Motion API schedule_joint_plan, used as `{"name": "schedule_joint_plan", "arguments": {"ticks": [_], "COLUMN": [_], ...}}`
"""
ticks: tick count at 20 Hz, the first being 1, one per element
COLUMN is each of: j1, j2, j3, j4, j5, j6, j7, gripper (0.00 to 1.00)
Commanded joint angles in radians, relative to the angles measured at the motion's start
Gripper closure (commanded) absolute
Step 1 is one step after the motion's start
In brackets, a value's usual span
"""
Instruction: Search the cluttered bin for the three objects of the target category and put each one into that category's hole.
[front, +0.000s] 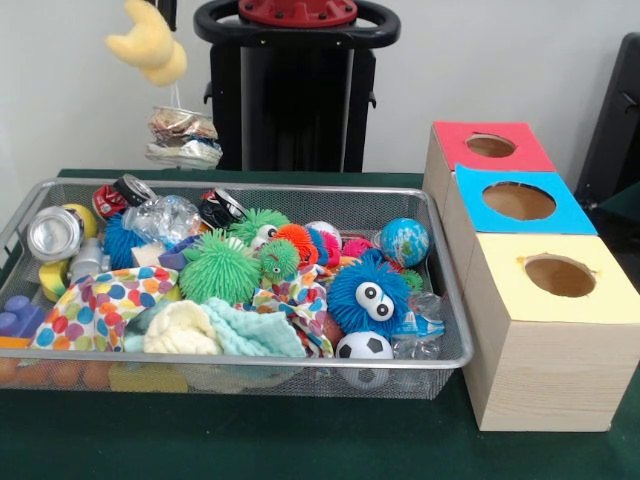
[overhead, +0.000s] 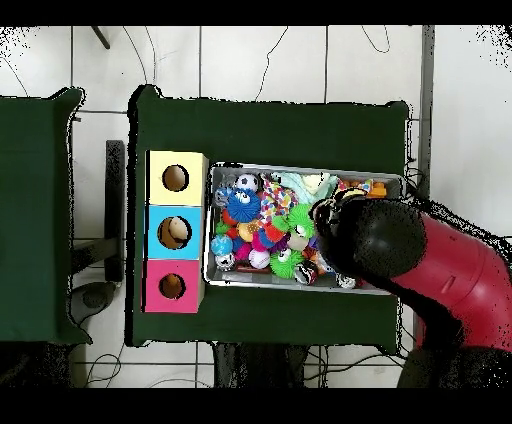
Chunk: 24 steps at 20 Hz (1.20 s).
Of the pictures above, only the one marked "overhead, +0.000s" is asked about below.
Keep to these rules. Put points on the large green spiky ball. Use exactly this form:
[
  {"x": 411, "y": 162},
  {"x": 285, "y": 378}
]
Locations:
[{"x": 298, "y": 216}]

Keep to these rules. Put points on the colourful polka dot cloth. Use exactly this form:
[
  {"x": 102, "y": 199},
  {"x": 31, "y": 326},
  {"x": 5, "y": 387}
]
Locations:
[
  {"x": 356, "y": 186},
  {"x": 276, "y": 200}
]

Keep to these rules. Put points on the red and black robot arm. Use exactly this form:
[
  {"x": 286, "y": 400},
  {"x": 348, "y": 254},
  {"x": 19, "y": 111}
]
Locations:
[{"x": 440, "y": 260}]

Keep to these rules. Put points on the wooden box with three holes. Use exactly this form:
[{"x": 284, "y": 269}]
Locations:
[{"x": 156, "y": 192}]

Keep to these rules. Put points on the blue spiky ball with eyes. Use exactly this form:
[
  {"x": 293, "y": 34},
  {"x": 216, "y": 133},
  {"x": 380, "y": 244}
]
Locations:
[{"x": 244, "y": 204}]

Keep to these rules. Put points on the black and white soccer ball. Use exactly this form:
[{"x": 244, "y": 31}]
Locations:
[{"x": 247, "y": 182}]

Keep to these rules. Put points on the blue globe ball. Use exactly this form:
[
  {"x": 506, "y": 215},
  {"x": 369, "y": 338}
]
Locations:
[{"x": 222, "y": 244}]

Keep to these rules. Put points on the mint green cloth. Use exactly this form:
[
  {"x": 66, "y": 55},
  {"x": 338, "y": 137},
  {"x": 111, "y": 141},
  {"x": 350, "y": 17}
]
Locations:
[{"x": 296, "y": 184}]

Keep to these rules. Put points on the cream yellow cloth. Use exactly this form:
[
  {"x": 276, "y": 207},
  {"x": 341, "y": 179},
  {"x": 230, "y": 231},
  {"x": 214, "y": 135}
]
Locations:
[{"x": 314, "y": 180}]

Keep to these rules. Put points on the black upright panel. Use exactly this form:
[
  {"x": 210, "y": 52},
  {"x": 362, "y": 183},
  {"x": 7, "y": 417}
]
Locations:
[{"x": 115, "y": 200}]

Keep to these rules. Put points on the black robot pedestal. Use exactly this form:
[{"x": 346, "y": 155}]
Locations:
[{"x": 256, "y": 368}]

